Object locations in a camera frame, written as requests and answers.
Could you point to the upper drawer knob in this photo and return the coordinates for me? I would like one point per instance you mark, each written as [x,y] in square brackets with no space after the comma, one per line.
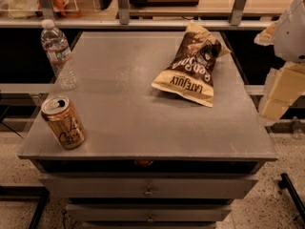
[148,192]

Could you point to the clear plastic water bottle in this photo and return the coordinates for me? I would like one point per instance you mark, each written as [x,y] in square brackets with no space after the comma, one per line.
[58,51]

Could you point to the black bar right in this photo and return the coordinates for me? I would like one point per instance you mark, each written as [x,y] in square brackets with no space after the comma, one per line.
[285,183]

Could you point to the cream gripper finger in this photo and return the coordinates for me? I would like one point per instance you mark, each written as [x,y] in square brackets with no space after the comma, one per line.
[282,88]
[266,37]

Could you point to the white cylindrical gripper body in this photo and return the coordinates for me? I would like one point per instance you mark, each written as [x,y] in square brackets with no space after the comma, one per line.
[292,35]

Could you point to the clear plastic container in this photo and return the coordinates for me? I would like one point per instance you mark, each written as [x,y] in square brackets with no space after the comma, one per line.
[18,9]

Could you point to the drawer knob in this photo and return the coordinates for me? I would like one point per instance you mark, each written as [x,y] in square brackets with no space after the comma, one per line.
[148,192]
[150,219]

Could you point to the grey drawer cabinet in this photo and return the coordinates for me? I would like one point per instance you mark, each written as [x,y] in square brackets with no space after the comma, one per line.
[196,159]

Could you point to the lower drawer knob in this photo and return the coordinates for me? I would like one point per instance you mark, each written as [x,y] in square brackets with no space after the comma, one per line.
[150,219]

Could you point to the black metal frame left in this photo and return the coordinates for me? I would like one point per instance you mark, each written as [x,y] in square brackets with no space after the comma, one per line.
[22,206]

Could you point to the gold LaCroix soda can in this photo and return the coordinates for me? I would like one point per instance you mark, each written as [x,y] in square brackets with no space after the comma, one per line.
[60,114]

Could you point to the metal shelf rack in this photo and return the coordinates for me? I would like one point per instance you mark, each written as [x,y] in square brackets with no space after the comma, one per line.
[215,12]

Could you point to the brown Late July chip bag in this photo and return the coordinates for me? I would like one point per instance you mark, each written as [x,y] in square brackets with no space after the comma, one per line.
[190,73]

